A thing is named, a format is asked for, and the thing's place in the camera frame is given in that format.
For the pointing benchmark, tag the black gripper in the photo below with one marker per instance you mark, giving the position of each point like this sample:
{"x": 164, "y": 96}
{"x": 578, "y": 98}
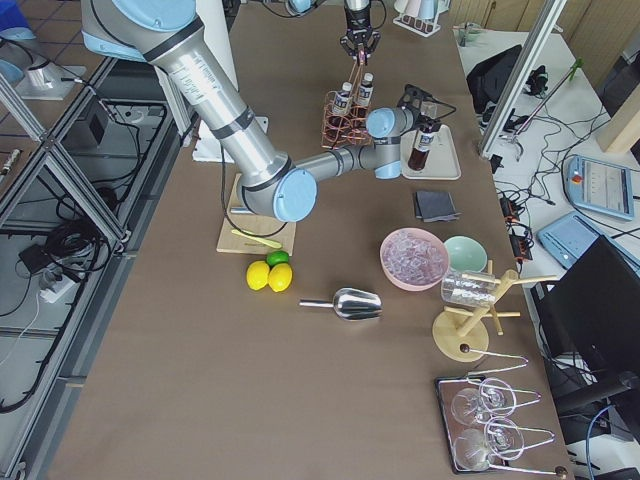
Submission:
{"x": 426, "y": 123}
{"x": 356, "y": 20}

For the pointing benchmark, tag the tea bottle white cap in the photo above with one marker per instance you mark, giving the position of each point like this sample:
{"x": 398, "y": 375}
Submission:
{"x": 365, "y": 89}

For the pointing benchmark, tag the copper wire bottle basket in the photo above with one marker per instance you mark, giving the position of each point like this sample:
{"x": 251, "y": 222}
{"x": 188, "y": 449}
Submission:
{"x": 349, "y": 130}

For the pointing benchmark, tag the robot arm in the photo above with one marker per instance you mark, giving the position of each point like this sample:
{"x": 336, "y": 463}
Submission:
{"x": 357, "y": 14}
{"x": 171, "y": 36}

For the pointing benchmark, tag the cream rabbit tray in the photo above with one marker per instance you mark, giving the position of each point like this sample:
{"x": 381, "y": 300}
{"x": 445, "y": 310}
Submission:
{"x": 442, "y": 162}

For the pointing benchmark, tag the grey folded cloth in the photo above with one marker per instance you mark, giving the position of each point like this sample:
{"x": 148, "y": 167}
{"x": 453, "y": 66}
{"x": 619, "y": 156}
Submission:
{"x": 432, "y": 206}

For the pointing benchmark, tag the pink bowl with ice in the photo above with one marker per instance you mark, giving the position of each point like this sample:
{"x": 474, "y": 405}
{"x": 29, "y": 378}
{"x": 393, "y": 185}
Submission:
{"x": 413, "y": 259}

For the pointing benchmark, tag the green bowl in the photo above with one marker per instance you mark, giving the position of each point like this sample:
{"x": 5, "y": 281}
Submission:
{"x": 466, "y": 254}

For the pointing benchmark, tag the clear tumbler glass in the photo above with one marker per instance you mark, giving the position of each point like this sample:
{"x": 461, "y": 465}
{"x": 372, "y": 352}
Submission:
{"x": 472, "y": 289}

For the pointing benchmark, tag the blue teach pendant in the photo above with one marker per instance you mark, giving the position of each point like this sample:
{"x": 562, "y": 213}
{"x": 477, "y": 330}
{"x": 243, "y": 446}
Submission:
{"x": 600, "y": 186}
{"x": 569, "y": 237}

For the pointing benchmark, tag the yellow knife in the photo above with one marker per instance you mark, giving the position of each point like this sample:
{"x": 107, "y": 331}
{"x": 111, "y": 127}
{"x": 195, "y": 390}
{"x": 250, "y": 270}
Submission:
{"x": 263, "y": 241}

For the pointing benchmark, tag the metal ice scoop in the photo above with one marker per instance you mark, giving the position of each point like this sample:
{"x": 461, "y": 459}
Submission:
{"x": 350, "y": 304}

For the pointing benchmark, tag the green lime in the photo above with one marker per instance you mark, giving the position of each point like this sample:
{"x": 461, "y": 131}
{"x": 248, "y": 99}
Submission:
{"x": 277, "y": 257}

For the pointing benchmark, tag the wooden cutting board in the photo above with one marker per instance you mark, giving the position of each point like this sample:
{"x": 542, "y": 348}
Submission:
{"x": 261, "y": 226}

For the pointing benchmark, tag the yellow lemon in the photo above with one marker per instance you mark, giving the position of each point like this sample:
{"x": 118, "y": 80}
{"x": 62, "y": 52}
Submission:
{"x": 257, "y": 275}
{"x": 280, "y": 277}

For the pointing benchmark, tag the wooden glass tree stand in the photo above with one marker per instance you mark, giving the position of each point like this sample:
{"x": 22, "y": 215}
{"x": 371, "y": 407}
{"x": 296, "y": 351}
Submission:
{"x": 459, "y": 332}

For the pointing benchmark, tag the black monitor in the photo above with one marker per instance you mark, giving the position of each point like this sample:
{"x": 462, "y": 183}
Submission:
{"x": 593, "y": 310}

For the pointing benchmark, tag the upside down wine glass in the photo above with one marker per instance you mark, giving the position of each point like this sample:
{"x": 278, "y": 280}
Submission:
{"x": 498, "y": 442}
{"x": 479, "y": 403}

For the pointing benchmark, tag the black glass rack tray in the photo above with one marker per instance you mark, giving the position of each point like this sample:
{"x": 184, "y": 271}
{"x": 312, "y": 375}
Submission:
{"x": 445, "y": 389}

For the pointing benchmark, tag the white power strip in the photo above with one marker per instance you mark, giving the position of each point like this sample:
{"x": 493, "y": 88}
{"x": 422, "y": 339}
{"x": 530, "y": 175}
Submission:
{"x": 55, "y": 284}

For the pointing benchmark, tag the white wire cup rack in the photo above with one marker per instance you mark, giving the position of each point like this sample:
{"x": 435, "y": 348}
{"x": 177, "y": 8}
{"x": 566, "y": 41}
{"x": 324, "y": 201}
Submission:
{"x": 418, "y": 16}

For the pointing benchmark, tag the aluminium frame post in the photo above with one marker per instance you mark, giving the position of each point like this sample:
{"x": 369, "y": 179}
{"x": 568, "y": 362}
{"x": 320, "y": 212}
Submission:
{"x": 531, "y": 50}

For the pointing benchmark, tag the aluminium frame rail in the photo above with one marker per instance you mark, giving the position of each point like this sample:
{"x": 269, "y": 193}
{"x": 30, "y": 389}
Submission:
{"x": 80, "y": 180}

